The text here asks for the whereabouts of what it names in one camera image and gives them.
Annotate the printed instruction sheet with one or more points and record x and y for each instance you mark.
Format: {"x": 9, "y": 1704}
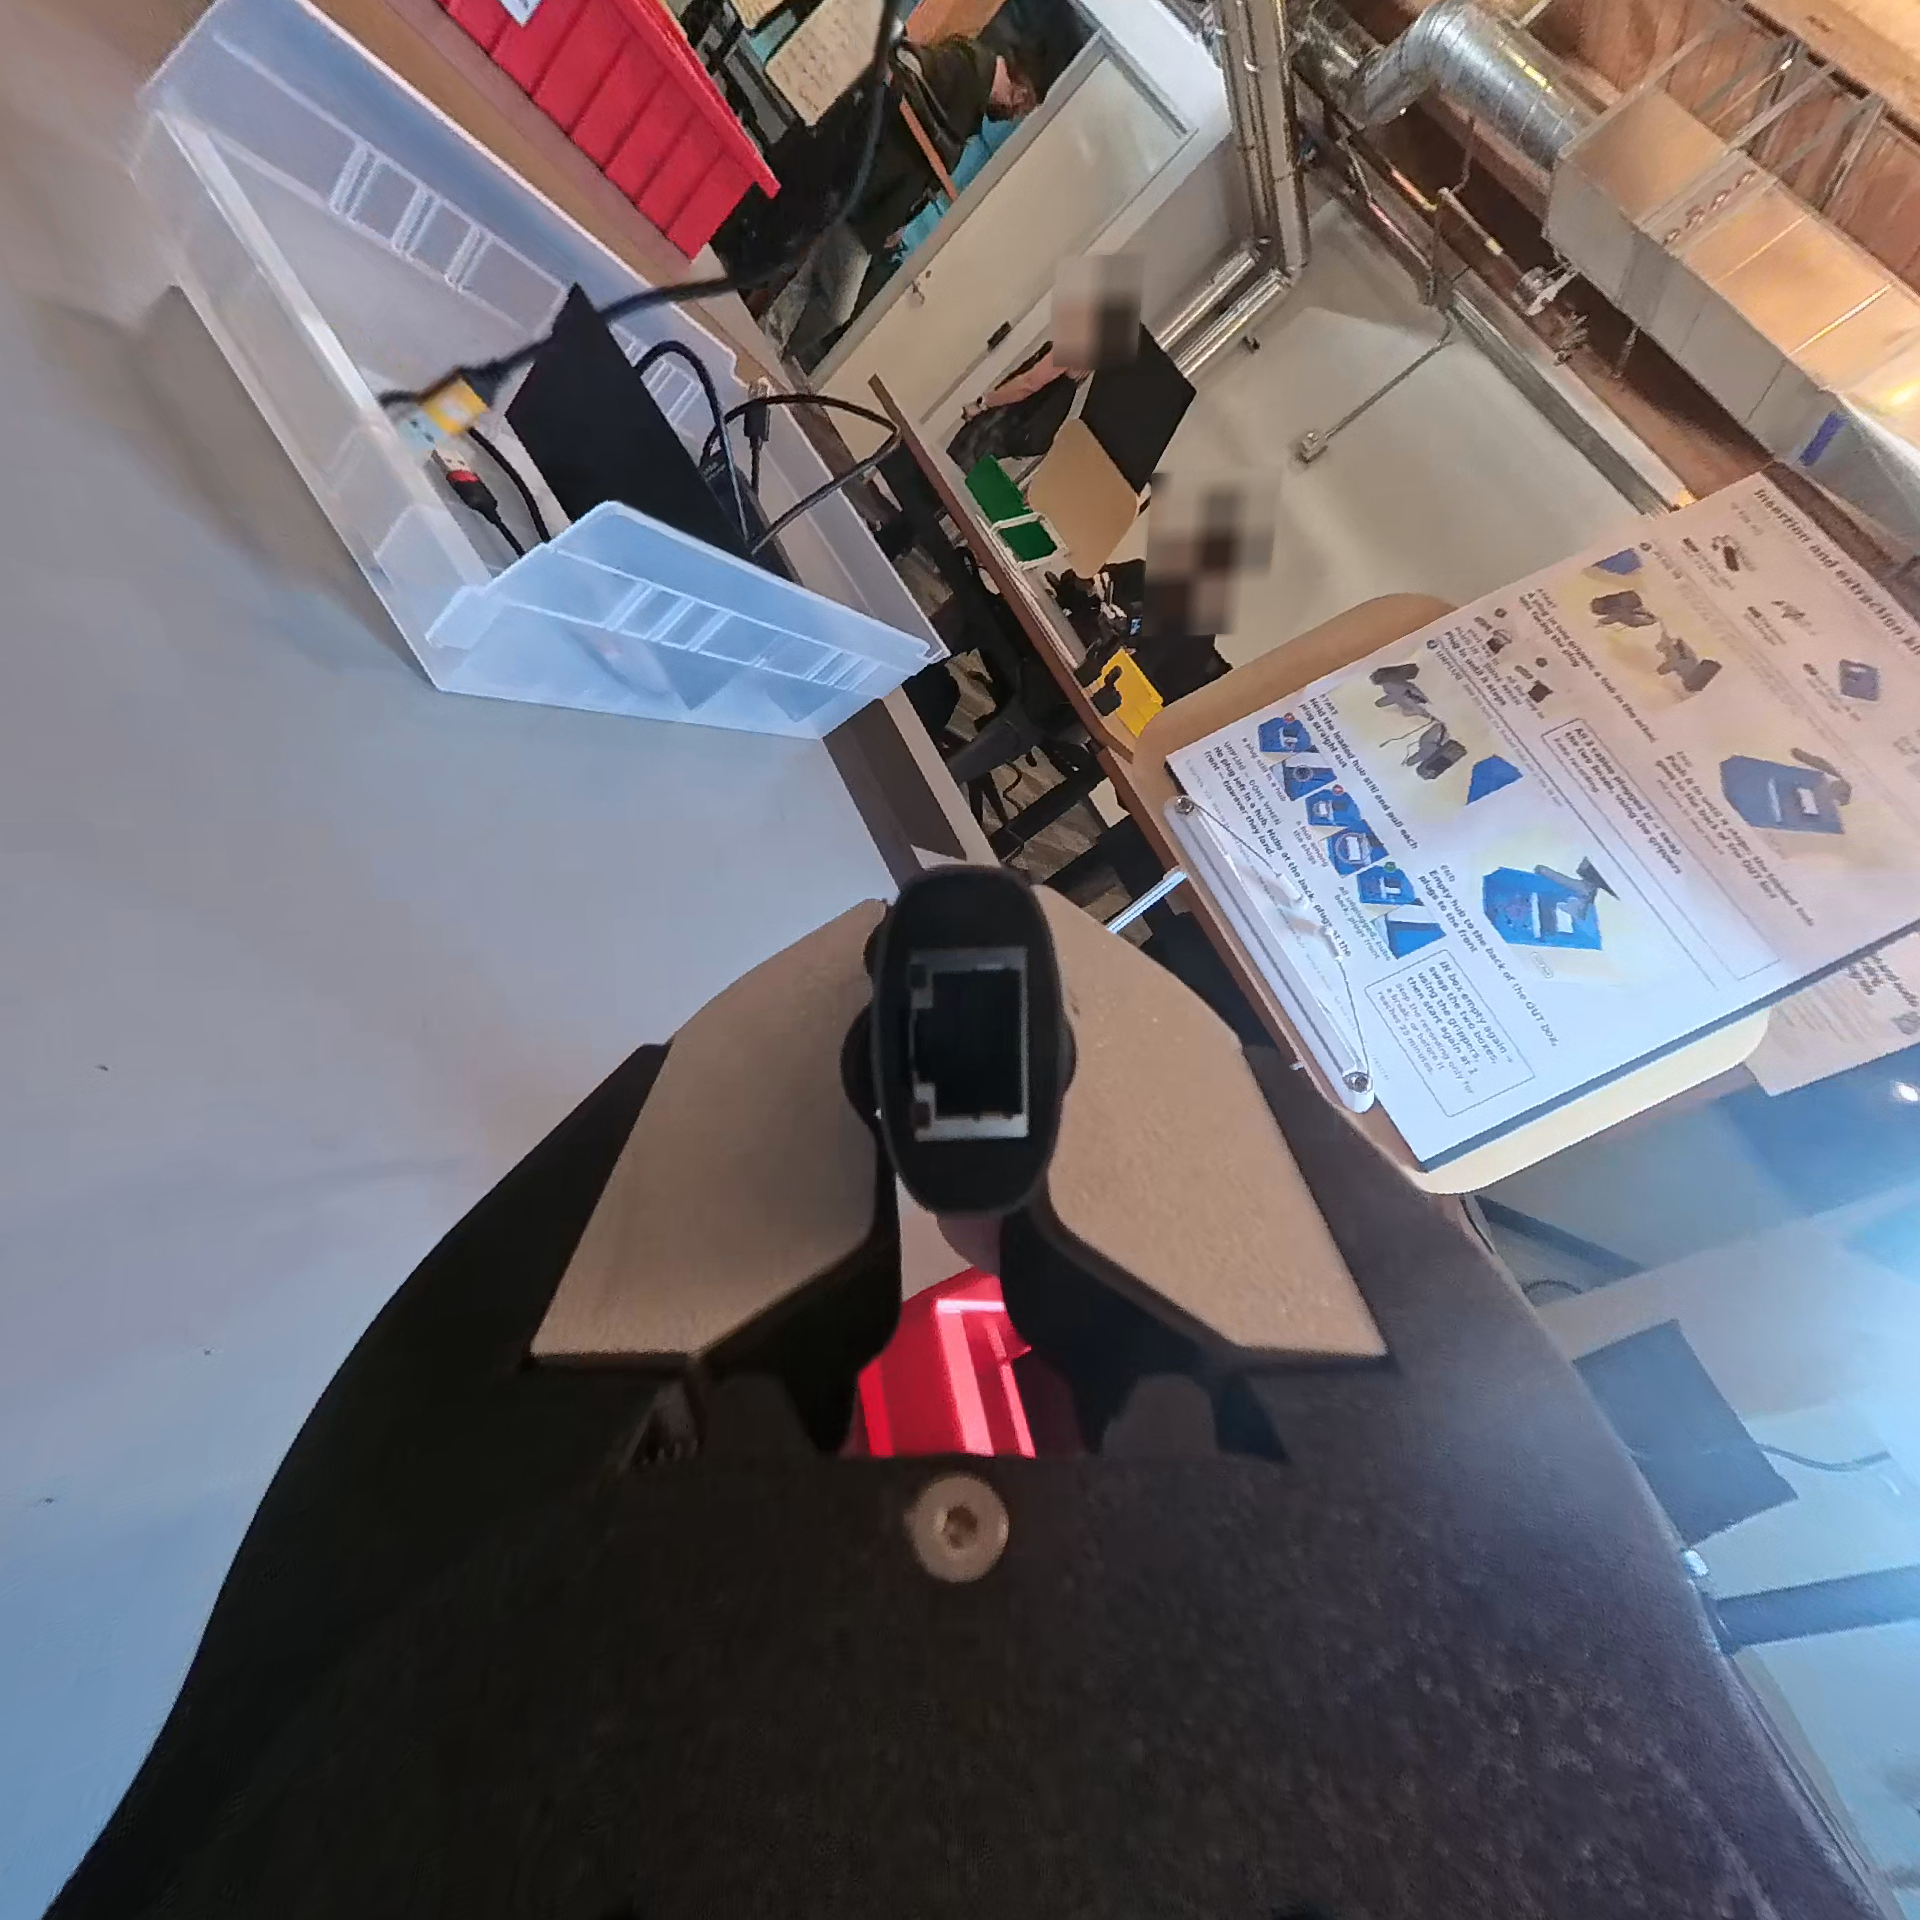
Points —
{"x": 1621, "y": 780}

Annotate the tan and black chair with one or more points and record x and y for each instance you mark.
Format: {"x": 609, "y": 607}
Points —
{"x": 1147, "y": 404}

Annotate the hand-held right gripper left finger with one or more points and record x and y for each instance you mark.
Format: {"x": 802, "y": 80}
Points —
{"x": 721, "y": 1185}

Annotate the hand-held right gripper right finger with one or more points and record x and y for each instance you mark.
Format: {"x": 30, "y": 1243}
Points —
{"x": 1200, "y": 1185}

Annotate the grey slim USB hub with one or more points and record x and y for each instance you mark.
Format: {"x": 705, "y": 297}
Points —
{"x": 968, "y": 930}

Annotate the red crate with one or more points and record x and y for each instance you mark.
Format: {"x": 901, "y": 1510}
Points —
{"x": 629, "y": 89}

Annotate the silver ventilation duct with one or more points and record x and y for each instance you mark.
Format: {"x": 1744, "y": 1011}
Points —
{"x": 1651, "y": 224}

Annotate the yellow bin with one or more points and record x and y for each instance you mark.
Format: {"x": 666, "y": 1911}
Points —
{"x": 1122, "y": 690}

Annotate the black USB hub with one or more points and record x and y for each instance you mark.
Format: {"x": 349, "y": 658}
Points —
{"x": 615, "y": 422}

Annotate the red plastic bin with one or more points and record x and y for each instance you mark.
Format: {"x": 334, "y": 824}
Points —
{"x": 945, "y": 1380}

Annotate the wooden office table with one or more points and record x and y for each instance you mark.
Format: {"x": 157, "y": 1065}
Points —
{"x": 991, "y": 555}

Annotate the instruction sheet on stand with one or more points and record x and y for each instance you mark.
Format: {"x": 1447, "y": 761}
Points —
{"x": 1289, "y": 646}

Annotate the green bin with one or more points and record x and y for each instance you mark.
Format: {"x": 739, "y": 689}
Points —
{"x": 1008, "y": 511}

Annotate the clear plastic bin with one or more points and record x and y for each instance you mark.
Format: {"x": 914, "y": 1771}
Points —
{"x": 301, "y": 299}

